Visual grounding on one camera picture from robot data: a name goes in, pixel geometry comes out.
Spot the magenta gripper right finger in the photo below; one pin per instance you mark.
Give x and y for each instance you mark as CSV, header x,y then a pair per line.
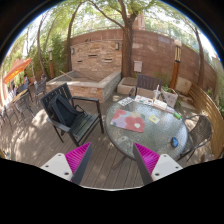
x,y
153,166

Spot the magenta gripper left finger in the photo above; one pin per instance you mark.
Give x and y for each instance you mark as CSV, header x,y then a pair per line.
x,y
70,166

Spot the blue black computer mouse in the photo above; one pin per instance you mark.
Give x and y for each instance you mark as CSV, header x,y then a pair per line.
x,y
174,142

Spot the pink floral mouse pad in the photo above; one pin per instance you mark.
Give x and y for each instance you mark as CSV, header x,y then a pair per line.
x,y
132,121

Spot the round glass patio table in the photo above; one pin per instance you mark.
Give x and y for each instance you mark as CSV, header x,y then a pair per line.
x,y
156,137

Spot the black wooden patio chair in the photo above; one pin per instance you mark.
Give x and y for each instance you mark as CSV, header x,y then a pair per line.
x,y
83,125

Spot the green marker pen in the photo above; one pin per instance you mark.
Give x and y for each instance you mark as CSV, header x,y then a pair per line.
x,y
178,116

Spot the black backpack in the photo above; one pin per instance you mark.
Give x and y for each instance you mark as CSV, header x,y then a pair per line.
x,y
62,111

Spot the white book stack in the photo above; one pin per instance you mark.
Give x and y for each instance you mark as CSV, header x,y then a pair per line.
x,y
160,105

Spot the colourful booklet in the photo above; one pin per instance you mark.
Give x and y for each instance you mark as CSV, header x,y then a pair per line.
x,y
143,100

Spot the grey wicker chair right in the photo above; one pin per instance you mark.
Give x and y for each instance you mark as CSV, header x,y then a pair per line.
x,y
198,136

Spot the black white patterned card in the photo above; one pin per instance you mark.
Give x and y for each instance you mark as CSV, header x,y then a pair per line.
x,y
125,101

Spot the patterned tote bag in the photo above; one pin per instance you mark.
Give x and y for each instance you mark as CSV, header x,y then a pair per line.
x,y
170,96

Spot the white cup with straw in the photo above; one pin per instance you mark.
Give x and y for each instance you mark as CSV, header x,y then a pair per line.
x,y
156,93

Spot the dark wicker chair behind table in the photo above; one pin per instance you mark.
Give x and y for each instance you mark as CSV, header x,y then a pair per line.
x,y
145,86

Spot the wicker chair far left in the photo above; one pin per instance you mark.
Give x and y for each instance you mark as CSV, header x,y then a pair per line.
x,y
22,104

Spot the stone raised planter fountain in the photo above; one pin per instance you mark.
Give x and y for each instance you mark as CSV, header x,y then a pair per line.
x,y
101,90

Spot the wicker chair left middle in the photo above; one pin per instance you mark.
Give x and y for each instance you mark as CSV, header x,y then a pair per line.
x,y
40,87

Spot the grey electrical box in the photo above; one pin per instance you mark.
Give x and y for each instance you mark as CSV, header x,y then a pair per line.
x,y
138,66

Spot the orange patio umbrella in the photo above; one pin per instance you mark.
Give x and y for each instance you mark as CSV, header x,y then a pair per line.
x,y
18,66

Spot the large tree trunk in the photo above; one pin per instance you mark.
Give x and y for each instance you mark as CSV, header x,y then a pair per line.
x,y
123,13

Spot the wooden lamp post left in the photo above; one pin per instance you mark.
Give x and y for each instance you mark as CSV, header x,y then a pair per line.
x,y
51,63

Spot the wooden lamp post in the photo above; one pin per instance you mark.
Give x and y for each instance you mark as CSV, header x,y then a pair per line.
x,y
51,63
177,60

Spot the wooden lamp post right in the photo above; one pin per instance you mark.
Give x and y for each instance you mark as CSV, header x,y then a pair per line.
x,y
177,60

